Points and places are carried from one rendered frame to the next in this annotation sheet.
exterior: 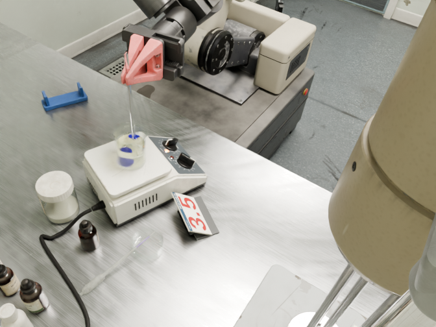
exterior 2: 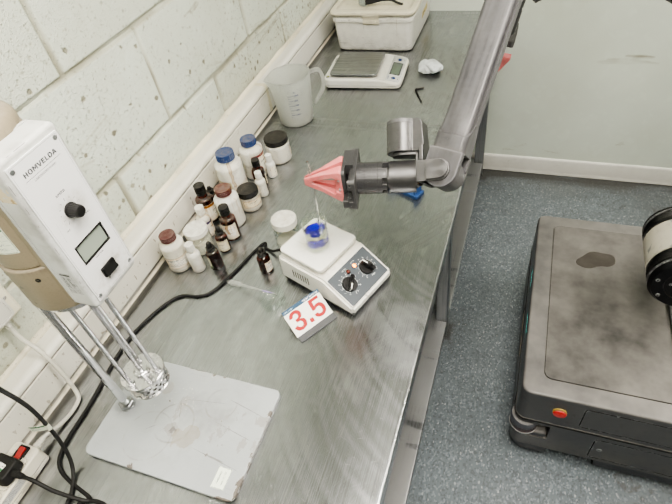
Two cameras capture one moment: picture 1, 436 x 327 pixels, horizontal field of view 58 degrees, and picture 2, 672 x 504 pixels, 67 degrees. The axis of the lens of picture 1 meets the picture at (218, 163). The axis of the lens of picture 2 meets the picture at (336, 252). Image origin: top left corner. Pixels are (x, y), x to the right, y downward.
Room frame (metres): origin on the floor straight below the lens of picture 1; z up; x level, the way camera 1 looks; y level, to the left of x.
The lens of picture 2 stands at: (0.47, -0.61, 1.57)
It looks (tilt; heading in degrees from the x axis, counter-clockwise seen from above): 45 degrees down; 88
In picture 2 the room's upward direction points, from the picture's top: 10 degrees counter-clockwise
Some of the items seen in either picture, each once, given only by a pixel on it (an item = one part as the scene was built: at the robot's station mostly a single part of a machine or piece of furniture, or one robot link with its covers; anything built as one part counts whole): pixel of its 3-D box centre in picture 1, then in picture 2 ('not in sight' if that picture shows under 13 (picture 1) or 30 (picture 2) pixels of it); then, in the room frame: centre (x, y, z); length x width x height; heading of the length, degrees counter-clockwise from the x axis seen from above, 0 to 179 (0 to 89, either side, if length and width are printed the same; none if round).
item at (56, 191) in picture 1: (58, 198); (286, 231); (0.40, 0.27, 0.79); 0.06 x 0.06 x 0.08
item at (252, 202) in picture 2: not in sight; (249, 197); (0.32, 0.44, 0.78); 0.05 x 0.05 x 0.06
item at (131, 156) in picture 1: (132, 146); (315, 233); (0.47, 0.15, 0.87); 0.06 x 0.05 x 0.08; 88
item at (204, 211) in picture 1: (194, 212); (309, 315); (0.42, 0.03, 0.77); 0.09 x 0.06 x 0.04; 29
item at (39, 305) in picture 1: (31, 293); (212, 254); (0.23, 0.25, 0.79); 0.03 x 0.03 x 0.08
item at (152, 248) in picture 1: (147, 244); (272, 298); (0.35, 0.10, 0.76); 0.06 x 0.06 x 0.02
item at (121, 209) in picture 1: (142, 172); (330, 263); (0.48, 0.14, 0.79); 0.22 x 0.13 x 0.08; 131
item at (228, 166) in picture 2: not in sight; (230, 172); (0.28, 0.51, 0.81); 0.07 x 0.07 x 0.13
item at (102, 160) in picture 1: (128, 162); (318, 244); (0.47, 0.16, 0.83); 0.12 x 0.12 x 0.01; 41
